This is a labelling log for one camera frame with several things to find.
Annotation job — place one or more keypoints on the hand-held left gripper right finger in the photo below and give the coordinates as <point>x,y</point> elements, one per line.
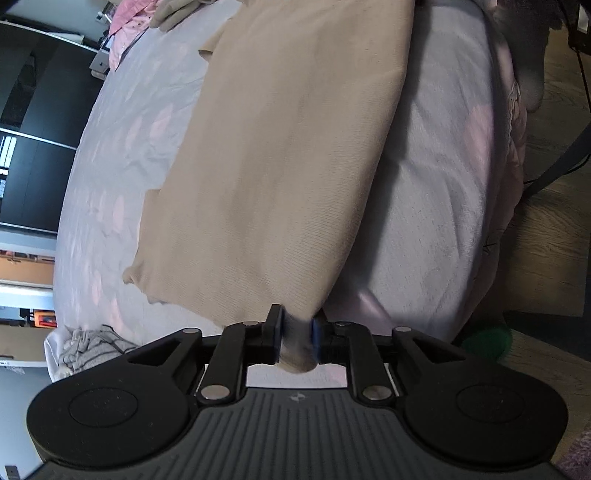
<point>317,340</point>

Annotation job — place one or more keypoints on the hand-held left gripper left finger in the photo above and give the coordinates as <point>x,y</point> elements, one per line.
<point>277,339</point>

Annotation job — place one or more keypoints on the beige sweater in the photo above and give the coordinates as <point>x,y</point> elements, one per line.
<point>277,161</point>

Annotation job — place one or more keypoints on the green ball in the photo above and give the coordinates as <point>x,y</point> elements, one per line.
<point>487,344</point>

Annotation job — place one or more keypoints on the grey dotted bed cover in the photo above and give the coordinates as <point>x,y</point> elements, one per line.
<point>438,207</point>

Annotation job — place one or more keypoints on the grey striped garment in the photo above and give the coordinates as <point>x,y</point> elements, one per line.
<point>97,350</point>

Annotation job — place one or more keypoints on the white wooden shelf unit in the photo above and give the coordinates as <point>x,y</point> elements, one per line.
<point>25,277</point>

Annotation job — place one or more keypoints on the pink rug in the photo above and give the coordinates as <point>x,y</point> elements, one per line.
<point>577,457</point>

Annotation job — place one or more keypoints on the black stand leg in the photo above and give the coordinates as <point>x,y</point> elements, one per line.
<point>558,168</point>

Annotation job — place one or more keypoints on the black wardrobe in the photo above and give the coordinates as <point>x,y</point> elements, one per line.
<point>37,115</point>

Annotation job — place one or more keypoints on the person's leg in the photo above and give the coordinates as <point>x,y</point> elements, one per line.
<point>526,60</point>

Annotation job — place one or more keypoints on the pink printed pillow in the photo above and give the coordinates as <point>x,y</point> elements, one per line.
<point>129,21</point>

